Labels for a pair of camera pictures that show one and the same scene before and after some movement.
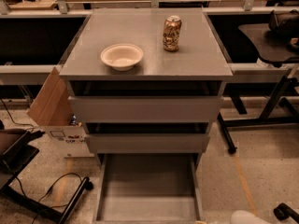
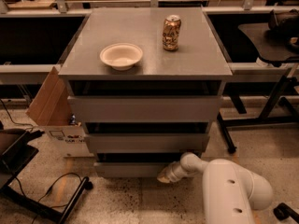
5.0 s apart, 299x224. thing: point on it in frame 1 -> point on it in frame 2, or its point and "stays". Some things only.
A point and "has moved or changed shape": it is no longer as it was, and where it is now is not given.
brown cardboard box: (52, 110) stays
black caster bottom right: (283, 213) stays
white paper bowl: (121, 57) stays
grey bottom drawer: (148, 189) has moved or changed shape
